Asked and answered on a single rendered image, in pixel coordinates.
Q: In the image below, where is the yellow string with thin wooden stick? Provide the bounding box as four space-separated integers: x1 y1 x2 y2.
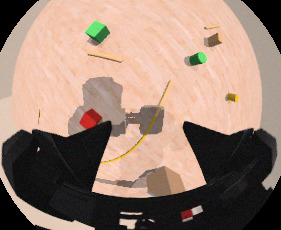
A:
104 80 173 164

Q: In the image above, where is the yellow cylinder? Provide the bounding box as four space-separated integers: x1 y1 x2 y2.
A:
228 92 238 102

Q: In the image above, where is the red block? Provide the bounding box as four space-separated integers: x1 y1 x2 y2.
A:
80 108 101 130

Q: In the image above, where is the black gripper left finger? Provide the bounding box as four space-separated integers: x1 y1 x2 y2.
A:
32 120 112 191

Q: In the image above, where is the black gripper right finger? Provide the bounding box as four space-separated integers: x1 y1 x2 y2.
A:
183 120 254 184

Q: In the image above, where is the green cylinder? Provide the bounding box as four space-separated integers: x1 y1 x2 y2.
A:
189 51 207 66

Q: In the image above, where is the green cube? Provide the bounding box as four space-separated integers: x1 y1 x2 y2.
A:
85 21 111 43

